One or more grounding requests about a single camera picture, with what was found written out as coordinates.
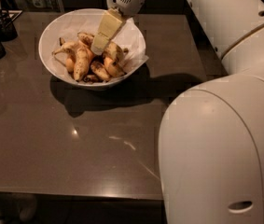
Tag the dark overripe banana bottom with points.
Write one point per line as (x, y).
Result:
(91, 78)

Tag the black wire utensil holder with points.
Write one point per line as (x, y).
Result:
(7, 29)

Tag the long spotted banana left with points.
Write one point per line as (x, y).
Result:
(81, 56)

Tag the white object under table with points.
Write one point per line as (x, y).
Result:
(17, 208)

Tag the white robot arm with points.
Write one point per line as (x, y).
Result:
(211, 141)

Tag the small banana front right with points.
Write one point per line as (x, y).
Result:
(113, 68)

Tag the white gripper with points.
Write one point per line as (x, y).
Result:
(126, 0)

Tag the small orange banana left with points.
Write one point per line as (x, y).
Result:
(70, 63)

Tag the large spotted banana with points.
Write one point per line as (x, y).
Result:
(113, 51)

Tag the white bowl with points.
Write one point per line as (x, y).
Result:
(49, 41)

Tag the white paper liner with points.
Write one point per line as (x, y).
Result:
(129, 36)

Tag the small banana front centre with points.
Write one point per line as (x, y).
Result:
(98, 69)

